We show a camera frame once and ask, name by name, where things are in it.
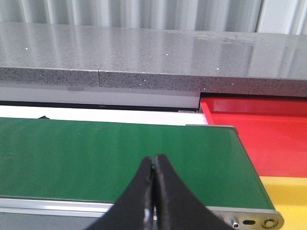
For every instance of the green conveyor belt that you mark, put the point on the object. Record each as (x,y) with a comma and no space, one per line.
(95,161)

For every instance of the yellow plastic tray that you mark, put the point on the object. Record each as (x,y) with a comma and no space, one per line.
(289,196)

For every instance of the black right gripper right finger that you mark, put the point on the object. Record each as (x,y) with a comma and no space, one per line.
(177,208)

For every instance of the red plastic tray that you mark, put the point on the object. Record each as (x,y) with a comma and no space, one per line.
(273,131)

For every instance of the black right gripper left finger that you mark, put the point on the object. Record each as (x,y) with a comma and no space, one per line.
(134,208)

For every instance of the grey granite counter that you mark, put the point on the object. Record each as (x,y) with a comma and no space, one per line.
(81,57)

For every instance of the white pleated curtain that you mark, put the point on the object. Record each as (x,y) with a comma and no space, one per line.
(260,16)

